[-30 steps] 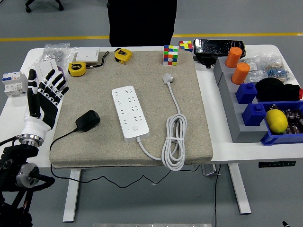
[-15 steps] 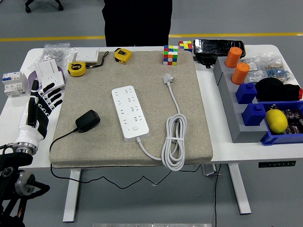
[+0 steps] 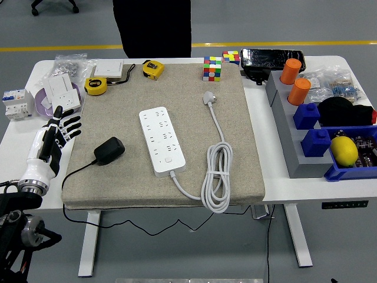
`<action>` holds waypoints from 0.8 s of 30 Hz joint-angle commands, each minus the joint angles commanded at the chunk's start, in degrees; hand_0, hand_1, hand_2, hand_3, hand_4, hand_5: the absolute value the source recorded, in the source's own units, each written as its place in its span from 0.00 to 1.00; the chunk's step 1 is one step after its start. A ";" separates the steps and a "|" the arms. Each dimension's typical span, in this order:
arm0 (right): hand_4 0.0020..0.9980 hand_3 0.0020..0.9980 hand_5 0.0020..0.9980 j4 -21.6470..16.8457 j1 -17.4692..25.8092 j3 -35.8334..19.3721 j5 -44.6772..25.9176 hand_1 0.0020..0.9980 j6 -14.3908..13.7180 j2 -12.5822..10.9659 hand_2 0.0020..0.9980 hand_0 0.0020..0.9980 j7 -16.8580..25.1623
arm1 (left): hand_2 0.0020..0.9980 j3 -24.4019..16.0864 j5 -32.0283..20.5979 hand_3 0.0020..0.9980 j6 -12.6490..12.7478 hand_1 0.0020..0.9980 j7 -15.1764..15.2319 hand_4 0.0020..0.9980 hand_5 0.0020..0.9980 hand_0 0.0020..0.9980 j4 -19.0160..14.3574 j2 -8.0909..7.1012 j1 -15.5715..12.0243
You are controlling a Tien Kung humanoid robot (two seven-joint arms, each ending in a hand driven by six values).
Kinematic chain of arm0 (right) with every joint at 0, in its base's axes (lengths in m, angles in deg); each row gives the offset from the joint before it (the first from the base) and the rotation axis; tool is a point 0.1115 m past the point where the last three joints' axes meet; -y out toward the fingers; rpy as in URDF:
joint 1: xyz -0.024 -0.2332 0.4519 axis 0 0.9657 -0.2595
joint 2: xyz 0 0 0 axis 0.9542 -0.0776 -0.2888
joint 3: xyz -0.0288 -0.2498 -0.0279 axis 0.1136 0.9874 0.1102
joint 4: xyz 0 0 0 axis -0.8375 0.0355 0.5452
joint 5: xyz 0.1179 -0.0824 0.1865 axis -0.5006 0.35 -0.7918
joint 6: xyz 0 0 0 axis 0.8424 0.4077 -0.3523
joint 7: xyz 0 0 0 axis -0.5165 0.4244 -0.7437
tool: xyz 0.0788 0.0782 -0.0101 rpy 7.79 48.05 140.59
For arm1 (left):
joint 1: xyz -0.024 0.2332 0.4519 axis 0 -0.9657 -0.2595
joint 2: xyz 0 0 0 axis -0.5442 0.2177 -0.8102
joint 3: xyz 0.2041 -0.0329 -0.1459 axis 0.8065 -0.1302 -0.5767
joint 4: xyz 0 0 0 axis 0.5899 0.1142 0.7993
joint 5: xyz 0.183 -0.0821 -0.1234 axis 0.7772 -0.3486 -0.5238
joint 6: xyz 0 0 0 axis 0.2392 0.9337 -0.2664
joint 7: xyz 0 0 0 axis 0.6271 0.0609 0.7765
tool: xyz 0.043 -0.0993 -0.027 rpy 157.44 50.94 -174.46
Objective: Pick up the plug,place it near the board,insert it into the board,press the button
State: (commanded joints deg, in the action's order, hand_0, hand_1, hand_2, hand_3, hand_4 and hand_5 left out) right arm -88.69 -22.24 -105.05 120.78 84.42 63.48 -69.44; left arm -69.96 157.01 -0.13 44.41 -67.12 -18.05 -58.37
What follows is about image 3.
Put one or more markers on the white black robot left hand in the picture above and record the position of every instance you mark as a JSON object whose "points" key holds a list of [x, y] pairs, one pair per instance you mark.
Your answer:
{"points": [[35, 153]]}

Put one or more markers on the black plug adapter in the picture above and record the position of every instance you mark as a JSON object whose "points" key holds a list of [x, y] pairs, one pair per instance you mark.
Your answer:
{"points": [[109, 150]]}

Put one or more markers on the white power strip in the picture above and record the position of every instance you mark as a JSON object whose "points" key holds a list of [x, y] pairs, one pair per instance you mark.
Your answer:
{"points": [[162, 141]]}

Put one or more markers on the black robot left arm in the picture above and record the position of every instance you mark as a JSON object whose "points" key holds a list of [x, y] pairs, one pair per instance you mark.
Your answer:
{"points": [[14, 236]]}

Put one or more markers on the purple plate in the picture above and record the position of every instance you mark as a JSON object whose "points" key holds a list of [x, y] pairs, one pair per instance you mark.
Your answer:
{"points": [[41, 106]]}

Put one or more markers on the white circuit breaker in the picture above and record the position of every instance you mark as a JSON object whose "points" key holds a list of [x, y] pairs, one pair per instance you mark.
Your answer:
{"points": [[16, 104]]}

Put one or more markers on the white table leg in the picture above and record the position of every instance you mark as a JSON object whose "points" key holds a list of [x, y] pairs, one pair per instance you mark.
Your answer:
{"points": [[89, 241], [299, 236]]}

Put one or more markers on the white socket back panel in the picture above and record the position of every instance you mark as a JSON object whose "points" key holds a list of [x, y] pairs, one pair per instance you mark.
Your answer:
{"points": [[57, 85]]}

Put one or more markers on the black table control panel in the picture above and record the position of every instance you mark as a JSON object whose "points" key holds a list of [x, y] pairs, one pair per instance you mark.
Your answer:
{"points": [[344, 204]]}

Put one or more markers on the yellow tape measure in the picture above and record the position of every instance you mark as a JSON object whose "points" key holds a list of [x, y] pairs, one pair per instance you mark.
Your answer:
{"points": [[95, 87]]}

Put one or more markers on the plastic bag of metal parts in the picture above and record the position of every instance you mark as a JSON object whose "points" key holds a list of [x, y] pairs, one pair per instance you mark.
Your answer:
{"points": [[69, 69]]}

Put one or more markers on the blue plastic bin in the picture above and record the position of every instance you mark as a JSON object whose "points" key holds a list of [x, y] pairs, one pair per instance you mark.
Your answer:
{"points": [[338, 174]]}

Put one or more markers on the dark shiny metal piece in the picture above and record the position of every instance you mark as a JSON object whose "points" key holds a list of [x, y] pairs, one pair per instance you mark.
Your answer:
{"points": [[115, 80]]}

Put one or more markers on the grey stepped block base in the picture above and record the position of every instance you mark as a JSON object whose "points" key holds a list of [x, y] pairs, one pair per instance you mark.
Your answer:
{"points": [[294, 159]]}

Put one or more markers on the yellow lemon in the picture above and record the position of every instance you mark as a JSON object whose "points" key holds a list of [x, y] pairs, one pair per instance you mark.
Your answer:
{"points": [[344, 151]]}

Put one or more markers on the blue square block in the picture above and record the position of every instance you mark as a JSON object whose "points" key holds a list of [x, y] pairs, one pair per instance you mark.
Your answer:
{"points": [[306, 116], [315, 143]]}

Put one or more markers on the small yellow object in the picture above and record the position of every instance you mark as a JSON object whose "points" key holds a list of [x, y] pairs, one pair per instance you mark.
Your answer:
{"points": [[153, 70]]}

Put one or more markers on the black office chair base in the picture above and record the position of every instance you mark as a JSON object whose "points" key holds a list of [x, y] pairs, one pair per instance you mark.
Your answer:
{"points": [[56, 4]]}

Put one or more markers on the grey-brown mat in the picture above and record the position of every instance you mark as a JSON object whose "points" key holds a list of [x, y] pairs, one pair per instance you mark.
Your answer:
{"points": [[191, 132]]}

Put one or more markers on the black cloth with red patch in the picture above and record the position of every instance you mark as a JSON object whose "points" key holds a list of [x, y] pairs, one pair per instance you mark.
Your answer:
{"points": [[338, 110]]}

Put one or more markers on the person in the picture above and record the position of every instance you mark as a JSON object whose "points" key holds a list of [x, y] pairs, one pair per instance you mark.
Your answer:
{"points": [[153, 26]]}

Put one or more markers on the orange cylinder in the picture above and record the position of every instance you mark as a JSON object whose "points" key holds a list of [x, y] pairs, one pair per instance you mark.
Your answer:
{"points": [[299, 91], [290, 70]]}

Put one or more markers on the clear bag of small parts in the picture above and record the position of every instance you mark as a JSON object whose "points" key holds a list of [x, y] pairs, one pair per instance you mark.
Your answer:
{"points": [[316, 88]]}

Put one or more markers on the plastic bag of clips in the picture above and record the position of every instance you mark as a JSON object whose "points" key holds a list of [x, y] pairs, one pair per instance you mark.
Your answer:
{"points": [[347, 87]]}

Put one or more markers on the large colourful puzzle cube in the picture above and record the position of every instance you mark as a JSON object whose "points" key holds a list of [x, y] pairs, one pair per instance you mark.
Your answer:
{"points": [[212, 69]]}

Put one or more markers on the small colourful puzzle cube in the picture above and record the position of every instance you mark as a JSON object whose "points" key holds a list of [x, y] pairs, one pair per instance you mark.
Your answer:
{"points": [[230, 57]]}

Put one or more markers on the black glossy phone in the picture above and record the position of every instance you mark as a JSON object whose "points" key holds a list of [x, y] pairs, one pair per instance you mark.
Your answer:
{"points": [[272, 59]]}

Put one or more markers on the white wall socket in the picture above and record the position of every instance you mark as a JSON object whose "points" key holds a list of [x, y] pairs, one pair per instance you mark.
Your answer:
{"points": [[67, 100]]}

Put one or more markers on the white flat switch plate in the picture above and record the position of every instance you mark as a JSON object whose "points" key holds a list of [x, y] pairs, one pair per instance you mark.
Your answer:
{"points": [[108, 69]]}

